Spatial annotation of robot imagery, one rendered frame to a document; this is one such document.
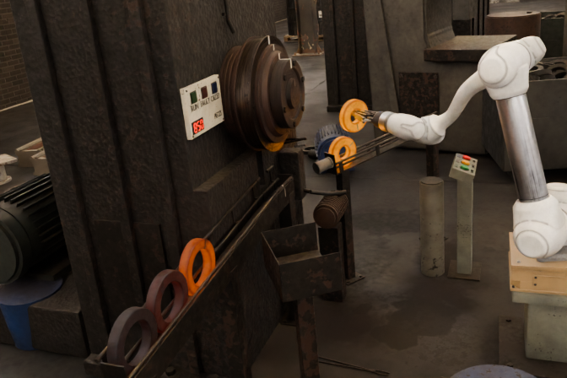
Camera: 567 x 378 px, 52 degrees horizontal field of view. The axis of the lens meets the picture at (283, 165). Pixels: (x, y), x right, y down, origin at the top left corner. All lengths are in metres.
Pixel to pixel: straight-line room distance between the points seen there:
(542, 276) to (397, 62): 2.98
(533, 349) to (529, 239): 0.61
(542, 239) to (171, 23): 1.44
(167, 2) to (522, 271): 1.61
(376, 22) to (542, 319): 3.13
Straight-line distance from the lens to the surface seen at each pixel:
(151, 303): 1.75
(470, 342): 2.76
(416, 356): 2.66
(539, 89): 4.27
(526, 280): 2.43
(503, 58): 2.07
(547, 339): 2.62
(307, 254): 2.16
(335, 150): 2.88
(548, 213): 2.20
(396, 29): 5.01
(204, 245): 1.95
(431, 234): 3.10
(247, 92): 2.21
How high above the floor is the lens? 1.60
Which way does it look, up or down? 18 degrees down
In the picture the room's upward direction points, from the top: 6 degrees counter-clockwise
